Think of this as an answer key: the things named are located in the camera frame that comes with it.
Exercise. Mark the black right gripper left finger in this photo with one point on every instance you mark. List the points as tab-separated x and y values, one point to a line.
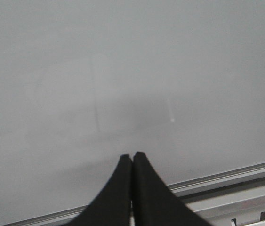
112	205

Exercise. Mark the whiteboard with aluminium frame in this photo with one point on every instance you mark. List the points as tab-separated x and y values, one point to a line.
85	81

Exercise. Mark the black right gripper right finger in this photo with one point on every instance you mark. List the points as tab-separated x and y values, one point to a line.
153	203

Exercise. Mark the white metal stand frame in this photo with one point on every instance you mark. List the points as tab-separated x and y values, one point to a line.
245	207

